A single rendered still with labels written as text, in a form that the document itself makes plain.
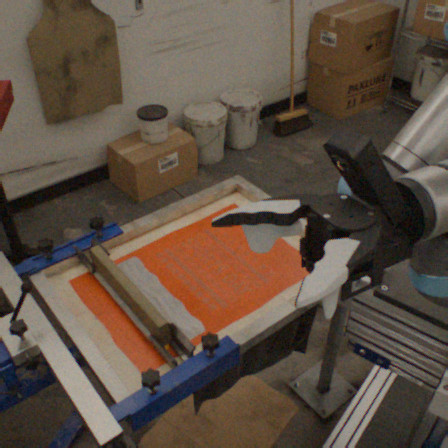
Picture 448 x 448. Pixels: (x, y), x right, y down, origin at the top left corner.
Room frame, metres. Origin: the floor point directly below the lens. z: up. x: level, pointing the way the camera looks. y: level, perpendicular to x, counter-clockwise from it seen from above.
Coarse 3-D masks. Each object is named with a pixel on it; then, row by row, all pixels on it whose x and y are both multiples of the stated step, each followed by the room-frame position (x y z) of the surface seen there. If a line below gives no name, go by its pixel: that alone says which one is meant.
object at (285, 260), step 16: (256, 256) 1.14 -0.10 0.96; (272, 256) 1.14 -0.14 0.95; (288, 256) 1.14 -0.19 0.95; (288, 272) 1.07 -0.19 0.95; (304, 272) 1.07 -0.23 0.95; (176, 288) 1.01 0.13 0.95; (272, 288) 1.01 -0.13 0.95; (192, 304) 0.95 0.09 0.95; (240, 304) 0.95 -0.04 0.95; (256, 304) 0.95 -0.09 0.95; (112, 320) 0.89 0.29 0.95; (128, 320) 0.89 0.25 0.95; (208, 320) 0.89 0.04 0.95; (224, 320) 0.89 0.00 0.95; (112, 336) 0.84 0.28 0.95; (128, 336) 0.84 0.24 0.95; (144, 336) 0.84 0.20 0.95; (128, 352) 0.79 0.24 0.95; (144, 352) 0.79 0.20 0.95; (144, 368) 0.74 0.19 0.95
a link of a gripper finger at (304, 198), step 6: (270, 198) 0.44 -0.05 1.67; (276, 198) 0.44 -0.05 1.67; (282, 198) 0.44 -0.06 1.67; (288, 198) 0.43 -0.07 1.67; (294, 198) 0.43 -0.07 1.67; (300, 198) 0.43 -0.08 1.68; (306, 198) 0.43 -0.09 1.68; (312, 198) 0.43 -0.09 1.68; (300, 204) 0.42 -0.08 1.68; (306, 204) 0.42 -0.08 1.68; (300, 210) 0.42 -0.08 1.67; (306, 210) 0.42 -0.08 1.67; (300, 216) 0.42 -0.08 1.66; (306, 216) 0.42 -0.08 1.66
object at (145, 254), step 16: (224, 208) 1.38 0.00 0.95; (192, 224) 1.30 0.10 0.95; (208, 224) 1.30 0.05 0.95; (160, 240) 1.22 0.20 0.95; (176, 240) 1.22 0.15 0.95; (240, 240) 1.22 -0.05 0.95; (128, 256) 1.14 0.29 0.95; (144, 256) 1.14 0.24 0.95; (160, 272) 1.07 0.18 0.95; (80, 288) 1.01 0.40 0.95; (96, 288) 1.01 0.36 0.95; (96, 304) 0.95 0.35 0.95; (112, 304) 0.95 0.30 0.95
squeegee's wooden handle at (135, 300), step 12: (96, 252) 1.04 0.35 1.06; (96, 264) 1.03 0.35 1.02; (108, 264) 0.99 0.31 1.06; (108, 276) 0.98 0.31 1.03; (120, 276) 0.95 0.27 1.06; (120, 288) 0.92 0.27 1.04; (132, 288) 0.90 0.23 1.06; (132, 300) 0.87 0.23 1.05; (144, 300) 0.86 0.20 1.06; (144, 312) 0.83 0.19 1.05; (156, 312) 0.83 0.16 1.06; (144, 324) 0.84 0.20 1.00; (156, 324) 0.79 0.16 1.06; (168, 324) 0.79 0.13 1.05; (156, 336) 0.79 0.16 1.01; (168, 336) 0.79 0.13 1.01
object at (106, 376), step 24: (216, 192) 1.43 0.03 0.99; (240, 192) 1.47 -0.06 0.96; (264, 192) 1.42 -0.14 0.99; (168, 216) 1.31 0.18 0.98; (120, 240) 1.20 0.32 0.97; (72, 264) 1.10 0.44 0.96; (48, 288) 0.97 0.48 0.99; (288, 312) 0.89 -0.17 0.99; (72, 336) 0.81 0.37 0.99; (240, 336) 0.81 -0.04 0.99; (264, 336) 0.83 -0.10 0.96; (96, 360) 0.74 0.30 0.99; (120, 384) 0.67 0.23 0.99
